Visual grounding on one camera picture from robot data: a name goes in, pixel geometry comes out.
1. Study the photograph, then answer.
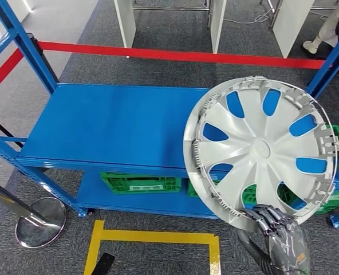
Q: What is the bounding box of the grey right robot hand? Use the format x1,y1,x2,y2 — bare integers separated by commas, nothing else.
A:
245,204,311,275

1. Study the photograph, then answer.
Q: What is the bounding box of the silver wheel hubcap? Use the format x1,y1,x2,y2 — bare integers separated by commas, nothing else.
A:
183,76,339,233

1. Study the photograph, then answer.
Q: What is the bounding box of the blue metal shelf rack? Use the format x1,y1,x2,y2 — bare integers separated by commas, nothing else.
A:
0,0,339,230

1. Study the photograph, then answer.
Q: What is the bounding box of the clear plastic film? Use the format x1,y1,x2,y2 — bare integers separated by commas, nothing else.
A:
268,223,311,275

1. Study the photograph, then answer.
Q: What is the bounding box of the yellow floor tape square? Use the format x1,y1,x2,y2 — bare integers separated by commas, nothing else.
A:
84,219,222,275

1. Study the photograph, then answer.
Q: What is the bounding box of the seated person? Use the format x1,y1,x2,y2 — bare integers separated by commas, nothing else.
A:
300,0,339,56

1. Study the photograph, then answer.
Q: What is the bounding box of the dark flat robot plate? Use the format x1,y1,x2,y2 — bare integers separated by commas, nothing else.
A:
91,252,116,275

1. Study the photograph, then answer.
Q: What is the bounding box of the long red barrier belt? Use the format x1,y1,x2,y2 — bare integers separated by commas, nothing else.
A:
38,41,339,72

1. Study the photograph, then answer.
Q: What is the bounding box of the chrome stanchion with round base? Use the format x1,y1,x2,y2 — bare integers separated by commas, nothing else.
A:
0,176,67,249

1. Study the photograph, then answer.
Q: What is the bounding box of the short red barrier belt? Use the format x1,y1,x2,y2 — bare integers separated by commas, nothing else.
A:
0,48,23,100

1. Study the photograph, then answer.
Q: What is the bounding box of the white cabinet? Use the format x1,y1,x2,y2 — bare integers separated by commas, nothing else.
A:
0,0,35,41

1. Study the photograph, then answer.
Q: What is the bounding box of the white desk with chrome frame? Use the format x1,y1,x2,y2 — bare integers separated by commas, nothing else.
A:
260,0,339,59

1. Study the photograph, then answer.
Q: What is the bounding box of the white floor cable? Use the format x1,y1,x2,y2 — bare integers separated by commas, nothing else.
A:
223,6,274,25

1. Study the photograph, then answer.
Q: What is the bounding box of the dark grey stanchion post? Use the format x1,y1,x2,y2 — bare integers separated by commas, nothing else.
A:
26,33,60,84

